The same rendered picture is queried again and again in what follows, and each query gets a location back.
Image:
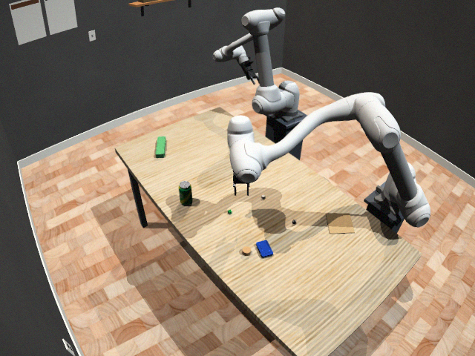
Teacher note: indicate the tan square mat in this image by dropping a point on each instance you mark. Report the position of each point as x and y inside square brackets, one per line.
[340, 223]

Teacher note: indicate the brown cylinder with tan top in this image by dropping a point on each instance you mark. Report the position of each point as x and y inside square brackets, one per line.
[246, 251]

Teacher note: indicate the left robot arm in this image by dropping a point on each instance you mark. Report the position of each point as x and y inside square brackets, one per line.
[249, 159]

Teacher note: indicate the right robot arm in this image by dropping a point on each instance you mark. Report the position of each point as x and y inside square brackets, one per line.
[268, 99]

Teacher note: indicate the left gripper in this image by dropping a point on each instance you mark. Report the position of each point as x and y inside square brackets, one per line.
[237, 181]

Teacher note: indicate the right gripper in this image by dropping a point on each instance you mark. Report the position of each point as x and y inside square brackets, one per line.
[247, 68]

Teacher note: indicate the green rectangular block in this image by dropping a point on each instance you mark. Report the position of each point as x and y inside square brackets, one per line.
[160, 150]

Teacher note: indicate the blue case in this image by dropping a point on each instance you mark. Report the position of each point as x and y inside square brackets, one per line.
[264, 249]

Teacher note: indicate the green drink can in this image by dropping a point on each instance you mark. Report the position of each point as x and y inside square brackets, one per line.
[185, 193]

